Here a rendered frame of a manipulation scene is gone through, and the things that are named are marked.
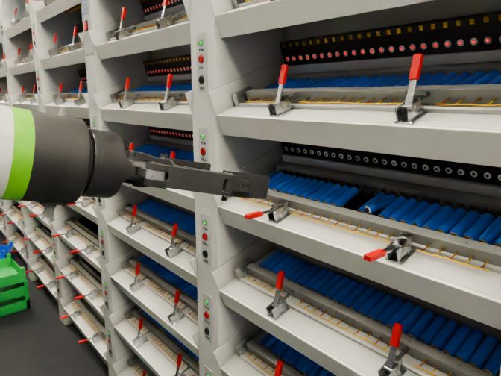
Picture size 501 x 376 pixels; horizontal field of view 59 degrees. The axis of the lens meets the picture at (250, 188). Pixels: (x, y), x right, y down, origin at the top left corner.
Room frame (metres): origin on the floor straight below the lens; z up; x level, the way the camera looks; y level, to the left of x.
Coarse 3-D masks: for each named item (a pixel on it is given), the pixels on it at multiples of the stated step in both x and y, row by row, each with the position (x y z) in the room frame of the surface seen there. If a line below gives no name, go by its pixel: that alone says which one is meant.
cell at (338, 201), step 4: (352, 188) 0.82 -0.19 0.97; (356, 188) 0.81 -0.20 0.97; (344, 192) 0.81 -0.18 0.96; (348, 192) 0.80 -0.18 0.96; (352, 192) 0.81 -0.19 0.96; (356, 192) 0.81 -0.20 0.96; (340, 196) 0.80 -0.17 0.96; (344, 196) 0.80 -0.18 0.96; (348, 196) 0.80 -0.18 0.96; (352, 196) 0.80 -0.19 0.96; (336, 200) 0.79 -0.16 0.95; (340, 200) 0.79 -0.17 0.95; (344, 200) 0.79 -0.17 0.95; (348, 200) 0.80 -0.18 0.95; (336, 204) 0.78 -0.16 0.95; (340, 204) 0.78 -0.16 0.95; (344, 204) 0.79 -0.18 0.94
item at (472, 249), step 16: (272, 192) 0.88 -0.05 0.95; (304, 208) 0.80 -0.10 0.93; (320, 208) 0.77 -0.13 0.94; (336, 208) 0.75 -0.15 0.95; (352, 224) 0.72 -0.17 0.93; (368, 224) 0.69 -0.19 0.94; (384, 224) 0.66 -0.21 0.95; (400, 224) 0.65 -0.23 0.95; (384, 240) 0.65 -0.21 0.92; (416, 240) 0.62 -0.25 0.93; (432, 240) 0.60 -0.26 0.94; (448, 240) 0.58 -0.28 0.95; (464, 240) 0.57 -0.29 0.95; (464, 256) 0.57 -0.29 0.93; (480, 256) 0.55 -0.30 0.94; (496, 256) 0.53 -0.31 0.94
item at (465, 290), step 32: (256, 160) 1.02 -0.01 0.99; (288, 160) 1.02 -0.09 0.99; (320, 160) 0.93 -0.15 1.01; (480, 192) 0.67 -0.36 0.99; (256, 224) 0.85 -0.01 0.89; (288, 224) 0.79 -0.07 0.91; (320, 224) 0.76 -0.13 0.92; (320, 256) 0.72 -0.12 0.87; (352, 256) 0.66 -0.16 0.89; (416, 256) 0.60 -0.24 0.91; (416, 288) 0.58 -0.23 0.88; (448, 288) 0.53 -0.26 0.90; (480, 288) 0.51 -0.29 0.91; (480, 320) 0.51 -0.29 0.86
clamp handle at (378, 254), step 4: (396, 240) 0.60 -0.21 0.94; (396, 244) 0.61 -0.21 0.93; (384, 248) 0.60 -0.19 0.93; (388, 248) 0.60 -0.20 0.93; (392, 248) 0.60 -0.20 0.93; (396, 248) 0.60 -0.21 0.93; (372, 252) 0.58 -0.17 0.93; (376, 252) 0.58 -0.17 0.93; (380, 252) 0.58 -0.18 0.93; (384, 252) 0.58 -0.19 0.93; (388, 252) 0.59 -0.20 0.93; (364, 256) 0.57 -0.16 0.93; (368, 256) 0.56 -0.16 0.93; (372, 256) 0.56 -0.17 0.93; (376, 256) 0.57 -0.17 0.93; (380, 256) 0.57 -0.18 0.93; (384, 256) 0.58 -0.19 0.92; (368, 260) 0.56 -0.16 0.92; (372, 260) 0.56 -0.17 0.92
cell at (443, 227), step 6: (456, 210) 0.65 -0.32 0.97; (462, 210) 0.65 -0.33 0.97; (450, 216) 0.64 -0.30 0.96; (456, 216) 0.64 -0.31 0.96; (462, 216) 0.65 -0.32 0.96; (444, 222) 0.63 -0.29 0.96; (450, 222) 0.63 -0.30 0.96; (456, 222) 0.64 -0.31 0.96; (438, 228) 0.62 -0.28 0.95; (444, 228) 0.62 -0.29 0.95; (450, 228) 0.62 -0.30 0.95
